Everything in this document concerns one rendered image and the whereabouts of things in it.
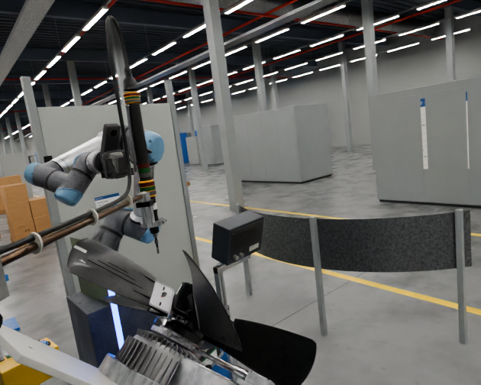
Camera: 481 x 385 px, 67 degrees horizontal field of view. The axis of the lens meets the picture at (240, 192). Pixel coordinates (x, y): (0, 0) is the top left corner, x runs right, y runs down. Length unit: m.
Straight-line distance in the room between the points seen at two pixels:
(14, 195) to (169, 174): 5.55
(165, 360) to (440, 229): 2.26
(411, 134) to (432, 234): 4.48
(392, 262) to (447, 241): 0.39
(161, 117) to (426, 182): 5.13
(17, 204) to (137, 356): 7.66
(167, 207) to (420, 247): 2.03
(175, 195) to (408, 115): 4.90
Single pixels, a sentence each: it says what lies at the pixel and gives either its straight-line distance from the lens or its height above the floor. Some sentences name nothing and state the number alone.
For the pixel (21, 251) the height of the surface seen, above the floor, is 1.52.
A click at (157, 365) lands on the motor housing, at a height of 1.14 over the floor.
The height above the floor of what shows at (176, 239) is 0.79.
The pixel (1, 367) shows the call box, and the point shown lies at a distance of 1.37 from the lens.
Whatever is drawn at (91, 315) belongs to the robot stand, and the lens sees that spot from 1.73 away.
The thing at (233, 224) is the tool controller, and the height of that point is 1.24.
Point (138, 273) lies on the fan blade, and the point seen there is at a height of 1.32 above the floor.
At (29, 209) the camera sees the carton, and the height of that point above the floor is 0.69.
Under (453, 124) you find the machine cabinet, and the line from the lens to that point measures 6.91.
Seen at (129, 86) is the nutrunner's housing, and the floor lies 1.81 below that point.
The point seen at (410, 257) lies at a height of 0.66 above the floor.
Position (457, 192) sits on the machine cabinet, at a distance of 7.03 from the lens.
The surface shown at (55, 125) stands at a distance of 2.89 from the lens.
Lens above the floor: 1.65
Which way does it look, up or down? 9 degrees down
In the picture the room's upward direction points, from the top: 7 degrees counter-clockwise
